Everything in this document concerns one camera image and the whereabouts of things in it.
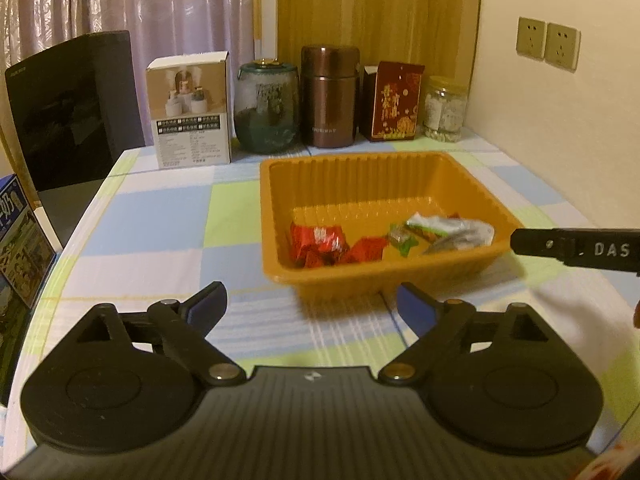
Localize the green candy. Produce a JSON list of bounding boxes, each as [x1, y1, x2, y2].
[[387, 223, 419, 258]]

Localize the red candy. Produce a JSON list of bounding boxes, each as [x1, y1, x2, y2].
[[345, 236, 390, 264], [299, 248, 332, 270]]

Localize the small silver snack packet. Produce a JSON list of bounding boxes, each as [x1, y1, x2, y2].
[[422, 234, 473, 256]]

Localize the brown thermos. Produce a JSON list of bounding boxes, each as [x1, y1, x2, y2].
[[299, 45, 361, 150]]

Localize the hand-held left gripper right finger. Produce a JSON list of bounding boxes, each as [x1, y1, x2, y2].
[[377, 282, 548, 387]]

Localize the wall socket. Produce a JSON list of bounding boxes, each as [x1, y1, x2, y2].
[[515, 16, 547, 59], [543, 22, 581, 72]]

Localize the wooden wardrobe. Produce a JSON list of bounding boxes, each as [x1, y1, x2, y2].
[[275, 0, 484, 128]]

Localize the large silver white packet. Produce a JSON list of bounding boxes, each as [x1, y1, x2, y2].
[[425, 217, 495, 251]]

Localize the pink curtain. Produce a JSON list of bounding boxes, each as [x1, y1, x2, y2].
[[0, 0, 257, 108]]

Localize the white product box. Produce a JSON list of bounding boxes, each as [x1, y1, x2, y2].
[[145, 51, 234, 170]]

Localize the blue carton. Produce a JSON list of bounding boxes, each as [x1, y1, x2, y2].
[[0, 173, 59, 313]]

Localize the orange plastic tray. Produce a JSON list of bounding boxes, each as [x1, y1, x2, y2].
[[259, 152, 524, 304]]

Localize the red gift box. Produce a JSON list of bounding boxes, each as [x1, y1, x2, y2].
[[359, 61, 426, 143]]

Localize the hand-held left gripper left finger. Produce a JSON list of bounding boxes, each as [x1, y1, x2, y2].
[[75, 281, 246, 388]]

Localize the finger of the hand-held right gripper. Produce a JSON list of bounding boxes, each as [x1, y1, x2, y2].
[[510, 227, 574, 264]]

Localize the clear glass jar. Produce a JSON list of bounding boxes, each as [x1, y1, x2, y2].
[[422, 75, 470, 144]]

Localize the red brown snack packet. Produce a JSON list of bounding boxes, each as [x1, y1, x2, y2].
[[289, 223, 349, 264]]

